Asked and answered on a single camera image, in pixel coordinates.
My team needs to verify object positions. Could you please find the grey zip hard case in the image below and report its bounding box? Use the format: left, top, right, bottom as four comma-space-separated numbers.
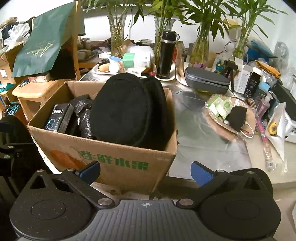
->
185, 67, 230, 94

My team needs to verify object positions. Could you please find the green paper bag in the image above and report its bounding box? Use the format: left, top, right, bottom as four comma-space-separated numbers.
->
11, 1, 75, 78

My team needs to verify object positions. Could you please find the brown cardboard box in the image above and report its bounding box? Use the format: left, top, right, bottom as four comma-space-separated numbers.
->
27, 81, 177, 193

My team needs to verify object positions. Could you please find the woven basket tray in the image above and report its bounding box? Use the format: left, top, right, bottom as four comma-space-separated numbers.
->
205, 94, 257, 138

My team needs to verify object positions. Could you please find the glass vase with bamboo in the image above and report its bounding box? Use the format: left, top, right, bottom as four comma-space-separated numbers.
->
107, 14, 126, 58

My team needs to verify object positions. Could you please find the glass vase bamboo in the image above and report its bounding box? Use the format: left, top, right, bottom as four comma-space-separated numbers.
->
189, 23, 210, 69
154, 16, 175, 65

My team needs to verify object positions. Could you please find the yellow tape measure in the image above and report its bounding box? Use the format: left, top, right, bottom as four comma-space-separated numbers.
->
268, 121, 278, 136

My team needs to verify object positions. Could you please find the white round jar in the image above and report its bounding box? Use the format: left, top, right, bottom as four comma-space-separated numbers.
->
108, 61, 123, 74

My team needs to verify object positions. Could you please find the green white tissue box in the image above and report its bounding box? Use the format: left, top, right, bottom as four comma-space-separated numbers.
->
122, 52, 151, 68

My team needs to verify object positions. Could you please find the pink soap bottle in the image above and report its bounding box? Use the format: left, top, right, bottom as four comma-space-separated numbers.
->
257, 92, 273, 118

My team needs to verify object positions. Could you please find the white plastic tray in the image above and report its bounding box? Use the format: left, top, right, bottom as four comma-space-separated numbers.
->
90, 63, 176, 81

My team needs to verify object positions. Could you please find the black cartoon snack packet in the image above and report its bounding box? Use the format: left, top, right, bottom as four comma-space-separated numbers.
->
44, 103, 74, 133

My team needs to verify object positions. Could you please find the wooden chair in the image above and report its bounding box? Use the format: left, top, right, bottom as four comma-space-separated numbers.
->
11, 0, 82, 121

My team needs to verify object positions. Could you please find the black thermos bottle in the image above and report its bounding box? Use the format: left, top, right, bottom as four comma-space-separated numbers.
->
157, 30, 180, 79

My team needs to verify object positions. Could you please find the black neck pillow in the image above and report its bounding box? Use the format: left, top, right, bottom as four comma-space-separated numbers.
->
89, 73, 173, 151

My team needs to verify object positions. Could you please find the black face mask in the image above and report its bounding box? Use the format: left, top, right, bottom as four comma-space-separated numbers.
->
226, 106, 247, 132

